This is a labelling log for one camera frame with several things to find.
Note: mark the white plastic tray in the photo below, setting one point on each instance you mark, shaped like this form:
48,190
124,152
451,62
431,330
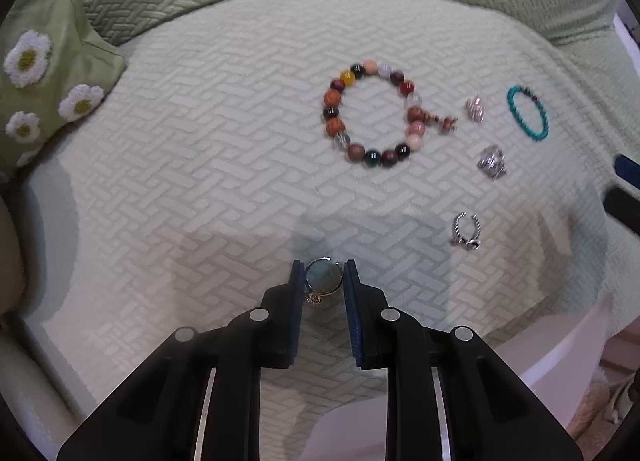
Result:
557,358

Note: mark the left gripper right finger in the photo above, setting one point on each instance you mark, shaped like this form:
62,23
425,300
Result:
449,395

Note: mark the green textured seat cover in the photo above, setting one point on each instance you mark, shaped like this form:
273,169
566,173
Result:
248,134

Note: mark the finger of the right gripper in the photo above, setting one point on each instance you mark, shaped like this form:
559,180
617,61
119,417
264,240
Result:
623,207
628,170

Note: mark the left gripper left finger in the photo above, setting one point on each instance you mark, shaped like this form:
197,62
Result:
197,395

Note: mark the green daisy pillow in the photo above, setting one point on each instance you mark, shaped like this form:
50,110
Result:
55,70

